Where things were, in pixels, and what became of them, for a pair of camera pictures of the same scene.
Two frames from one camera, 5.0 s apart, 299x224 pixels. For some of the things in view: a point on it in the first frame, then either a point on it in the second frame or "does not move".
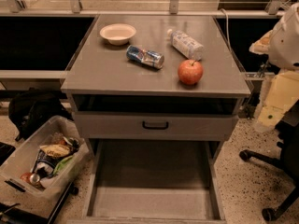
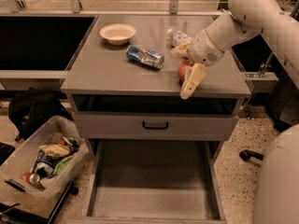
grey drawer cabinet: (155, 77) does not move
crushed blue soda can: (150, 58) does not move
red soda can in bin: (30, 178) does not move
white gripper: (285, 44) → (203, 49)
